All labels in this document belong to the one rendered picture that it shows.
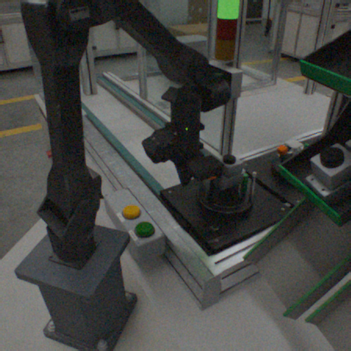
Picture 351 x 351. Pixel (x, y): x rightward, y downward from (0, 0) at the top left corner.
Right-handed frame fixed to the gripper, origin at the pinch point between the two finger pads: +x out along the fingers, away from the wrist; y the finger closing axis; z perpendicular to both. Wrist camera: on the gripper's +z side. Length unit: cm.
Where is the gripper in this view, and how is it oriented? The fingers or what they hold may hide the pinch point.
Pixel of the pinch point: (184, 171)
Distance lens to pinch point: 68.0
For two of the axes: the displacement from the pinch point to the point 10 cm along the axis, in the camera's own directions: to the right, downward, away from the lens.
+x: 0.0, 8.3, 5.6
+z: -8.6, 2.9, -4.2
